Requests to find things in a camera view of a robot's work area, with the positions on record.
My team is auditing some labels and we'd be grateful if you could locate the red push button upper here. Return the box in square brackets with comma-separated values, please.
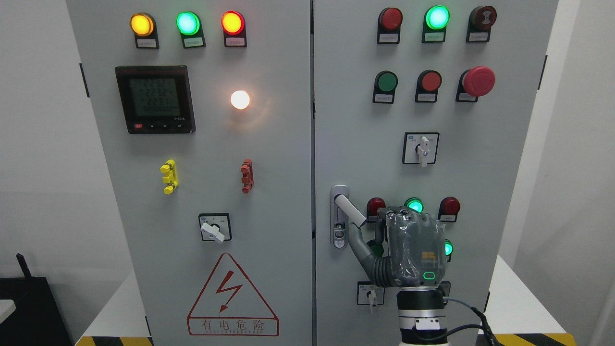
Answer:
[415, 70, 442, 103]

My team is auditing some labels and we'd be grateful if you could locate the white platform with hazard stripes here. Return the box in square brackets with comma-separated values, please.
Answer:
[76, 258, 576, 346]

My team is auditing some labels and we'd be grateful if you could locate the black digital power meter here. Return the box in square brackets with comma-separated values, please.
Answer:
[115, 65, 196, 134]

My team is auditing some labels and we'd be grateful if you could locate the green lit indicator middle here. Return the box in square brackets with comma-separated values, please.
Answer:
[404, 197, 424, 213]

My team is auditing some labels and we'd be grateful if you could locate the green lit indicator top right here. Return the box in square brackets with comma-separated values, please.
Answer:
[421, 5, 450, 43]

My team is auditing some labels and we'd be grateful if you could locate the red terminal connector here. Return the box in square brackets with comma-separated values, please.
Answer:
[240, 159, 254, 194]

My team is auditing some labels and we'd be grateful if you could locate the green push button lower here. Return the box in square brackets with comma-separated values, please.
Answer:
[368, 242, 384, 258]

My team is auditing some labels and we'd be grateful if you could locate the grey cabinet door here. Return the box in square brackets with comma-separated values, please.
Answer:
[67, 0, 312, 346]
[313, 0, 558, 346]

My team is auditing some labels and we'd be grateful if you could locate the dark red buzzer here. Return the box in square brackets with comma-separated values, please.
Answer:
[466, 6, 498, 42]

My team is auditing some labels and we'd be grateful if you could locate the red electrical warning sticker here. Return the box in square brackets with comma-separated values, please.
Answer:
[186, 253, 279, 337]

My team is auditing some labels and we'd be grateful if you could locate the grey right cabinet door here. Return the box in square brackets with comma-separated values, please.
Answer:
[313, 0, 558, 346]

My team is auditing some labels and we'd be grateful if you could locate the green lit button lower right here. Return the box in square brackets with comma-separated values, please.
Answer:
[444, 239, 454, 261]

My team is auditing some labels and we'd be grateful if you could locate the white rotary switch upper right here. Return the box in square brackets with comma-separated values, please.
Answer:
[402, 132, 440, 167]

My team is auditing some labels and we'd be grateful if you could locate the black rotary selector switch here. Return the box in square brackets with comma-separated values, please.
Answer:
[438, 281, 452, 297]

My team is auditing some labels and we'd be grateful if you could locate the red lit indicator light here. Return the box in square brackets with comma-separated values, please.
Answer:
[221, 10, 247, 48]

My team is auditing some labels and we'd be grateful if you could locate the white rotary switch lower right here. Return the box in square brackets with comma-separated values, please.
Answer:
[356, 281, 386, 314]

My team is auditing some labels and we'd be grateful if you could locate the white rotary switch left door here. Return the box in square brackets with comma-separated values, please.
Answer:
[198, 213, 233, 244]

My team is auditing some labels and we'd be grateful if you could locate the yellow terminal connector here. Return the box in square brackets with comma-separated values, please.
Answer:
[160, 159, 179, 195]

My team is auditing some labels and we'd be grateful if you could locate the red indicator light top right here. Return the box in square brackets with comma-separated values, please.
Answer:
[376, 7, 403, 45]

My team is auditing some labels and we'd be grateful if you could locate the red indicator light middle right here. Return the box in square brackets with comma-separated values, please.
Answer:
[438, 197, 461, 222]

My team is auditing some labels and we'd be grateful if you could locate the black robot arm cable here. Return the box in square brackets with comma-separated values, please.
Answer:
[441, 296, 505, 346]

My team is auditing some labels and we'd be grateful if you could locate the red emergency stop button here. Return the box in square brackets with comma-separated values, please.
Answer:
[455, 66, 496, 103]

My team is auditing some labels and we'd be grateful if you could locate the white rotary switch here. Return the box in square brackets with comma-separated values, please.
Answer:
[356, 281, 386, 314]
[402, 132, 440, 167]

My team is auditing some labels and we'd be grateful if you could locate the white lit indicator light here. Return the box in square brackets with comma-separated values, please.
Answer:
[229, 90, 251, 110]

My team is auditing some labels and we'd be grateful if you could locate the yellow indicator light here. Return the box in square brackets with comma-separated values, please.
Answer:
[130, 12, 160, 49]

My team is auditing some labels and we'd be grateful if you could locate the green lit indicator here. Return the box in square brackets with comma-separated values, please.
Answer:
[421, 5, 450, 43]
[404, 197, 424, 213]

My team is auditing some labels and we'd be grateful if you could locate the green indicator light top left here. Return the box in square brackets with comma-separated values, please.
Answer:
[175, 11, 206, 49]

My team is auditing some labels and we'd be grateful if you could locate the red indicator light middle left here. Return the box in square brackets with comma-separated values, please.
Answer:
[366, 197, 386, 223]

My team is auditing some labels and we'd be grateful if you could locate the grey left cabinet door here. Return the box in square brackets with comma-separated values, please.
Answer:
[67, 0, 312, 346]

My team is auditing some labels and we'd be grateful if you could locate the green push button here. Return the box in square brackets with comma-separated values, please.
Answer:
[372, 71, 398, 104]
[368, 242, 384, 258]

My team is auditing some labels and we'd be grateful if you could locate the silver door handle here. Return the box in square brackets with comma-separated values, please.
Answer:
[330, 185, 367, 249]

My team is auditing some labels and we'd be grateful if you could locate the black box with antenna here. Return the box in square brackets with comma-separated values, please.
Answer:
[0, 254, 72, 346]

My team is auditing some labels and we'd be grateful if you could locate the green push button upper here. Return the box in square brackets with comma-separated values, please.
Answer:
[372, 71, 398, 104]

